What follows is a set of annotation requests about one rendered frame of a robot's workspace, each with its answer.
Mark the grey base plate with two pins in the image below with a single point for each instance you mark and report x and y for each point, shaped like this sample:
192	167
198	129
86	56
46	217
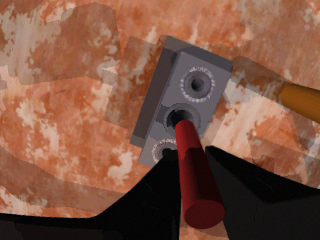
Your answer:
172	48

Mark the grey plate with holes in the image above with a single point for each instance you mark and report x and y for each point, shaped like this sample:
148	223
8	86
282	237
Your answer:
199	99

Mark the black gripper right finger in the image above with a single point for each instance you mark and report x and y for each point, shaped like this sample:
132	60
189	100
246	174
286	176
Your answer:
262	205

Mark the red peg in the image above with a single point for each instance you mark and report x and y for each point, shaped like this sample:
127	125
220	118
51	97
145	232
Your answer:
203	207

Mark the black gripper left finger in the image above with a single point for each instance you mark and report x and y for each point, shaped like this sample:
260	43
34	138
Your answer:
150	211

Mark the dark brown cylinder with orange top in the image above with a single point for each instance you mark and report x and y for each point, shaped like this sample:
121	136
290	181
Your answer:
302	100

